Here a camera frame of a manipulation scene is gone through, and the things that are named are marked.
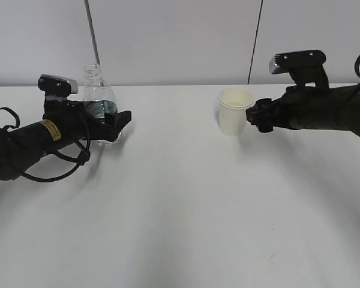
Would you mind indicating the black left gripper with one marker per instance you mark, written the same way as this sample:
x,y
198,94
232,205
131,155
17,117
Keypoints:
x,y
71,117

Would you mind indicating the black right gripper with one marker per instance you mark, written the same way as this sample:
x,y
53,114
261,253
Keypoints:
x,y
286,112

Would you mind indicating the white paper cup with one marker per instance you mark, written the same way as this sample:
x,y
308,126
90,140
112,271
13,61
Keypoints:
x,y
233,103

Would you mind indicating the clear water bottle green label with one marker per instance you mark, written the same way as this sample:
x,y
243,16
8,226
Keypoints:
x,y
99,98

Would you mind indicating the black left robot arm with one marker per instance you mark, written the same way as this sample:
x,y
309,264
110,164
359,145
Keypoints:
x,y
22,147

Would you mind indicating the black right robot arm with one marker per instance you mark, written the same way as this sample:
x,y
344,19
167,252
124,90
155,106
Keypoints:
x,y
338,109

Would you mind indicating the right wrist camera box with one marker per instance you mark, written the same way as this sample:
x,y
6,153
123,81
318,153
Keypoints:
x,y
304,67

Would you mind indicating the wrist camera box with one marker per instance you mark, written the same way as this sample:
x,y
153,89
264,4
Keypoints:
x,y
57,88
304,67

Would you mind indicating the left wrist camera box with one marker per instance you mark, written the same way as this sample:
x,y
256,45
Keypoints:
x,y
57,88

